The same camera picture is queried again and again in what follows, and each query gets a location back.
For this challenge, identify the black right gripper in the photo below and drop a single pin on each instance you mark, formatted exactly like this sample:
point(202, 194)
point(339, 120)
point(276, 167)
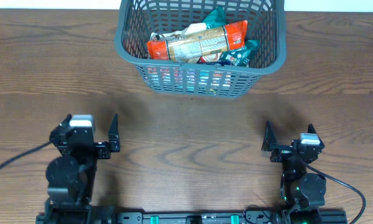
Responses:
point(290, 151)

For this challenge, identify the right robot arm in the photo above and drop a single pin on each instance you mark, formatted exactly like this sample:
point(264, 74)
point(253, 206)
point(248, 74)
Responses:
point(302, 191)

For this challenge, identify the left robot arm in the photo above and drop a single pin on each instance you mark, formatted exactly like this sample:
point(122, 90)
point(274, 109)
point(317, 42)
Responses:
point(71, 176)

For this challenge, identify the black mounting rail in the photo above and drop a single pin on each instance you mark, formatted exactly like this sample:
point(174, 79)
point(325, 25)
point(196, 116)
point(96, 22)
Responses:
point(192, 217)

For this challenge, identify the green Nescafe 3-in-1 bag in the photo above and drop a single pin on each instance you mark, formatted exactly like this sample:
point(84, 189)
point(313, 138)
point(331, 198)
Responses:
point(239, 57)

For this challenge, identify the Kleenex tissue multipack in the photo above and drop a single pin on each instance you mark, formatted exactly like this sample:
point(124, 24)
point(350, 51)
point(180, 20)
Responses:
point(176, 80)

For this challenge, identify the grey plastic basket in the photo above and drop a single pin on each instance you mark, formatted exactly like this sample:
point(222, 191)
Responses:
point(266, 23)

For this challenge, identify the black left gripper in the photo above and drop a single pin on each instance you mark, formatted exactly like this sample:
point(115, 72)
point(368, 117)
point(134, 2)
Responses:
point(91, 147)

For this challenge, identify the orange spaghetti packet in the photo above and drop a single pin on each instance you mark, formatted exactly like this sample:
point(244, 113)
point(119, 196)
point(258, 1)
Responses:
point(206, 42)

